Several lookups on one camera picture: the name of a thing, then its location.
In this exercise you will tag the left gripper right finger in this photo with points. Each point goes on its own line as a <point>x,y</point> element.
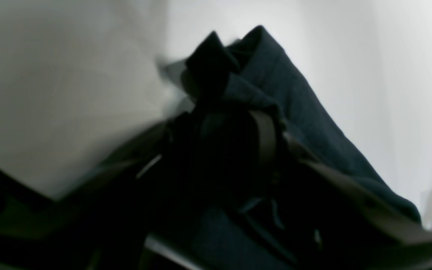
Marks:
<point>358,230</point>

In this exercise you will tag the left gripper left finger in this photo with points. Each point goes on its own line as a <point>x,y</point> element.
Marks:
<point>38,233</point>

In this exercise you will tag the black long-sleeve t-shirt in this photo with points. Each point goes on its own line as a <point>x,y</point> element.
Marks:
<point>262,178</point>

